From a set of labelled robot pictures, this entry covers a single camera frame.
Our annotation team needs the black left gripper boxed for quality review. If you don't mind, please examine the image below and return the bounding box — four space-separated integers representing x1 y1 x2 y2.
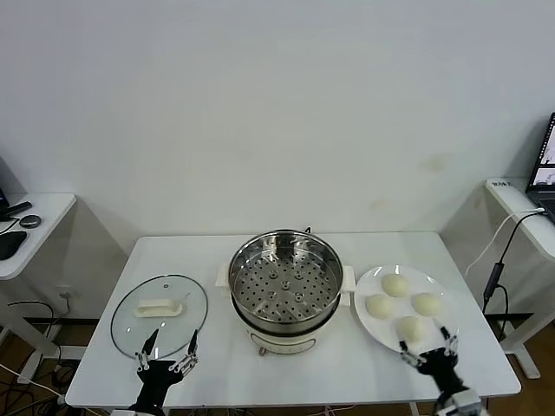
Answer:
128 328 200 411

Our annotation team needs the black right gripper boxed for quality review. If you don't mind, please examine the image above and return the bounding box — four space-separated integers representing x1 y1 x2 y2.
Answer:
398 327 470 396

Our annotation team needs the white steamed baozi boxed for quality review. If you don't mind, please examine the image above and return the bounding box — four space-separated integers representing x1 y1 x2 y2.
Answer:
365 294 395 321
409 292 443 317
395 315 428 346
380 273 410 299

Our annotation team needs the glass lid with cream handle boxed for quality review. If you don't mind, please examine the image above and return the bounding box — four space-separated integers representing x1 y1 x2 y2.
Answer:
110 273 209 361

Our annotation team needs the stainless perforated steamer basket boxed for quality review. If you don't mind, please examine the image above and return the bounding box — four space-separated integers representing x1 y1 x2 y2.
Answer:
228 230 343 324

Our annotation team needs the white round plate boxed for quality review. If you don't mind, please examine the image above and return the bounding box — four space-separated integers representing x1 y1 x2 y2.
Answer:
353 263 460 355

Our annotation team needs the white side desk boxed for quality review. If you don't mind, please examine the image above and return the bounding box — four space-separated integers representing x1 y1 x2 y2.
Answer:
484 178 555 380
0 192 77 385

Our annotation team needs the dark open laptop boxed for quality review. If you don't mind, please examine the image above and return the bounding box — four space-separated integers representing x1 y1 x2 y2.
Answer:
524 111 555 224

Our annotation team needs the dark grey monitor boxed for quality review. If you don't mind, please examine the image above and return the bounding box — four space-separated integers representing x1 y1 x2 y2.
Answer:
0 155 27 218

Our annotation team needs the black cable with inline adapter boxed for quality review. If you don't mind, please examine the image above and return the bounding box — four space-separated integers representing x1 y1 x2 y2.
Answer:
480 210 545 348

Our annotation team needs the white laptop cable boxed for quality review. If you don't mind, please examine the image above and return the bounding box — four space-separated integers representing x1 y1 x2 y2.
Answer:
465 207 546 278

